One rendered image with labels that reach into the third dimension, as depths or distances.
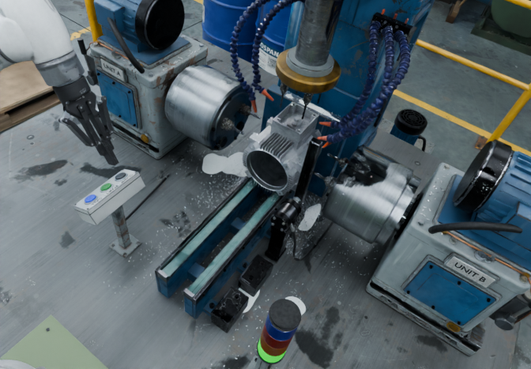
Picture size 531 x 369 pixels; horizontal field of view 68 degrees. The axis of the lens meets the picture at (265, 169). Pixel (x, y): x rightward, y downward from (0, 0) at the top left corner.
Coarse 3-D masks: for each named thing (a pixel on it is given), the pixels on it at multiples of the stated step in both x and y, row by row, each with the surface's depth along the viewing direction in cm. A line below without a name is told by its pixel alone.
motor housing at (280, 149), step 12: (264, 132) 126; (264, 144) 118; (276, 144) 116; (288, 144) 118; (252, 156) 126; (264, 156) 132; (276, 156) 115; (288, 156) 118; (300, 156) 121; (252, 168) 128; (264, 168) 131; (276, 168) 133; (264, 180) 129; (276, 180) 129; (288, 180) 119
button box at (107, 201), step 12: (108, 180) 107; (120, 180) 105; (132, 180) 105; (96, 192) 103; (108, 192) 101; (120, 192) 103; (132, 192) 106; (84, 204) 99; (96, 204) 98; (108, 204) 101; (120, 204) 103; (84, 216) 100; (96, 216) 98
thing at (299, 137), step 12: (288, 108) 125; (300, 108) 125; (276, 120) 118; (288, 120) 124; (300, 120) 123; (312, 120) 121; (276, 132) 121; (288, 132) 118; (300, 132) 116; (312, 132) 125; (300, 144) 121
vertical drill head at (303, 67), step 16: (320, 0) 90; (304, 16) 95; (320, 16) 92; (336, 16) 93; (304, 32) 97; (320, 32) 95; (304, 48) 99; (320, 48) 98; (288, 64) 104; (304, 64) 102; (320, 64) 102; (336, 64) 108; (288, 80) 102; (304, 80) 101; (320, 80) 102; (336, 80) 104; (304, 96) 107; (320, 96) 117; (304, 112) 111
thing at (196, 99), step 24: (192, 72) 126; (216, 72) 129; (168, 96) 128; (192, 96) 123; (216, 96) 121; (240, 96) 128; (168, 120) 135; (192, 120) 124; (216, 120) 123; (240, 120) 137; (216, 144) 131
